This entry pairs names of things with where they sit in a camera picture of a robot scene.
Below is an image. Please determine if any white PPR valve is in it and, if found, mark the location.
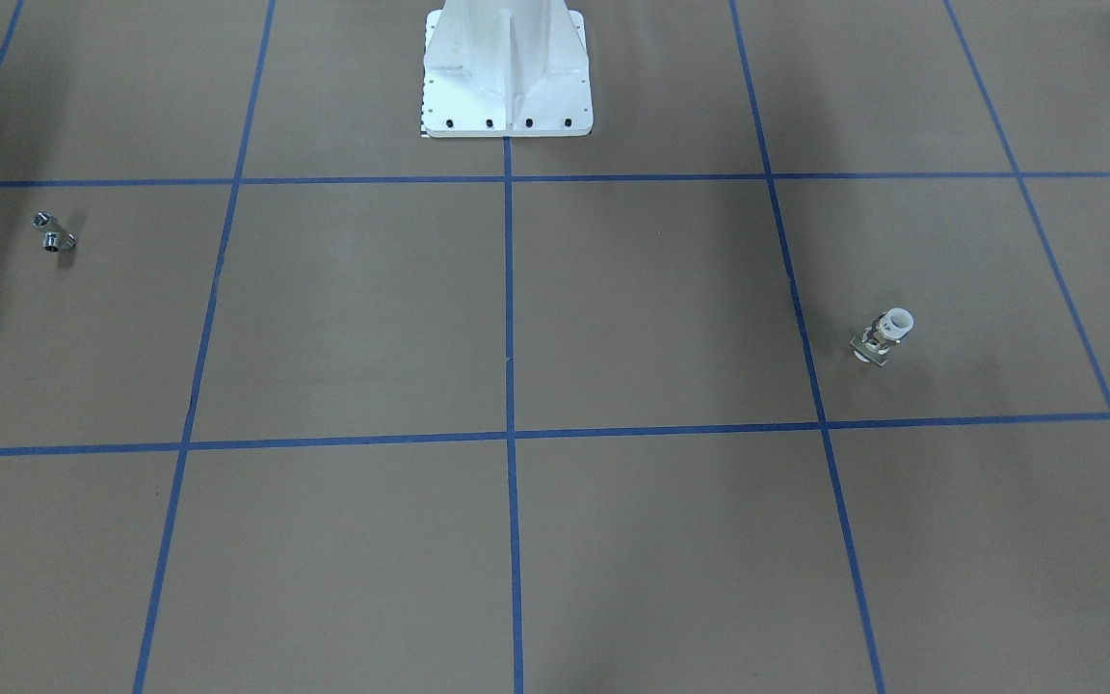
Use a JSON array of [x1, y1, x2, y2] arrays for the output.
[[850, 306, 915, 368]]

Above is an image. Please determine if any chrome metal pipe fitting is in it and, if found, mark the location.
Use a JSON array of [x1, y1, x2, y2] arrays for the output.
[[32, 211, 78, 254]]

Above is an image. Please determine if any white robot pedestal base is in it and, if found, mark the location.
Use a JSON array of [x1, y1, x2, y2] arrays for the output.
[[420, 1, 595, 138]]

